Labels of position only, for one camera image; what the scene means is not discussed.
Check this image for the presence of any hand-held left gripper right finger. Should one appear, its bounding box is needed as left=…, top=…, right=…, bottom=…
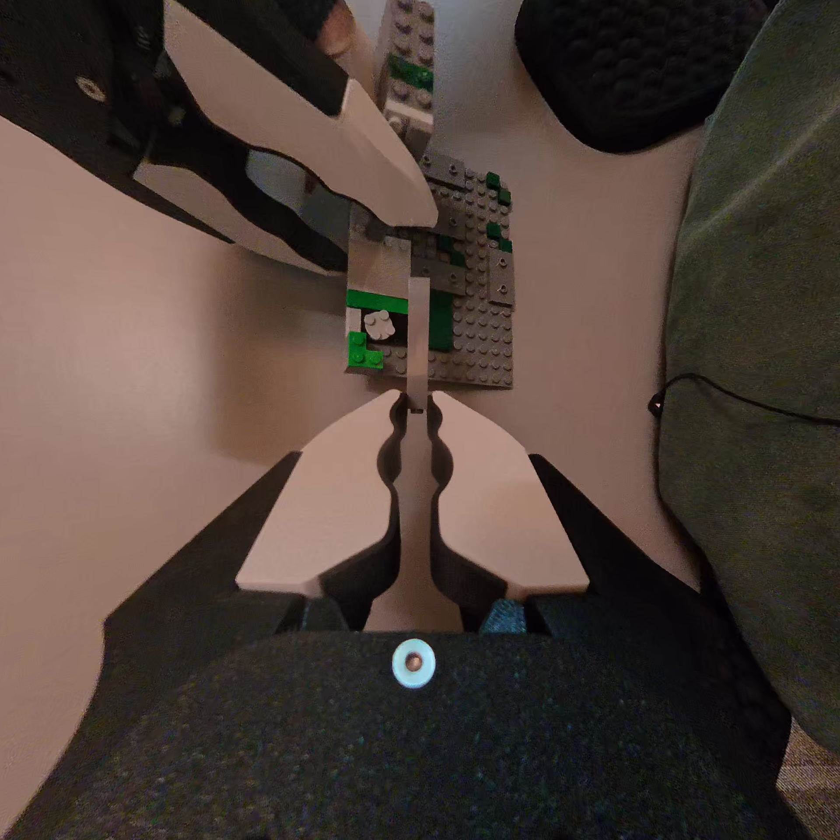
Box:
left=428, top=390, right=590, bottom=630

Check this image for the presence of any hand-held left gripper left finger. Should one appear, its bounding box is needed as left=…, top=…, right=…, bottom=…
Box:
left=235, top=389, right=403, bottom=630

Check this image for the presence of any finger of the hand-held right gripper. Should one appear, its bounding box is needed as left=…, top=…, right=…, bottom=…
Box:
left=164, top=2, right=439, bottom=229
left=133, top=146, right=353, bottom=277

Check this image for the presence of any grey brick baseplate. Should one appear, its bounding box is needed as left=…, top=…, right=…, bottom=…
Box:
left=344, top=152, right=516, bottom=391

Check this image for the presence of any tall grey pillar brick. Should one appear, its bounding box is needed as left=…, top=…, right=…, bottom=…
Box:
left=407, top=277, right=432, bottom=414

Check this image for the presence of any grey desk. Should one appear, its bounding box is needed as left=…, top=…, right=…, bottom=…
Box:
left=0, top=0, right=710, bottom=840

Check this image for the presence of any person's right hand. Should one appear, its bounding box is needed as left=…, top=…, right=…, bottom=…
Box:
left=317, top=2, right=357, bottom=60

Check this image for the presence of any person's torso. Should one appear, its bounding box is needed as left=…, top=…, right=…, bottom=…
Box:
left=658, top=0, right=840, bottom=769

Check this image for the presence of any thin black cable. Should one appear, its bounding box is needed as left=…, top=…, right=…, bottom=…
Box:
left=648, top=373, right=840, bottom=424

